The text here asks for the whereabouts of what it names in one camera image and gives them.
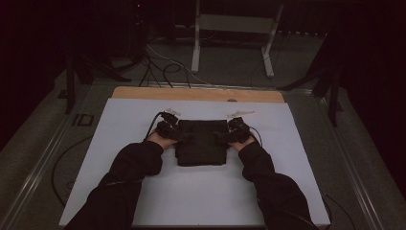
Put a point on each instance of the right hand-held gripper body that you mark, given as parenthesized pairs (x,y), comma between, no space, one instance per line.
(239,129)

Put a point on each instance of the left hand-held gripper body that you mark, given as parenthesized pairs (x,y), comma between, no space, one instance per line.
(166,127)

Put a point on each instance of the black shirt with cyan print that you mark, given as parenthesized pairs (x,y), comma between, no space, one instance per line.
(201,143)

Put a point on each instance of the person's left hand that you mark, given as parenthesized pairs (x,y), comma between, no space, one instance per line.
(161,140)

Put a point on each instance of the person's right hand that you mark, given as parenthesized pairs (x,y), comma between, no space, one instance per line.
(241,145)

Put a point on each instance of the wooden table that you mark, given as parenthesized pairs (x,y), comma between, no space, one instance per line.
(198,94)

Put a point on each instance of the black tripod stand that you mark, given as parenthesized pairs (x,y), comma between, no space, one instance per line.
(328,80)
(79,76)

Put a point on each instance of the white metal stand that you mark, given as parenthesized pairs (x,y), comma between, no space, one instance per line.
(234,25)

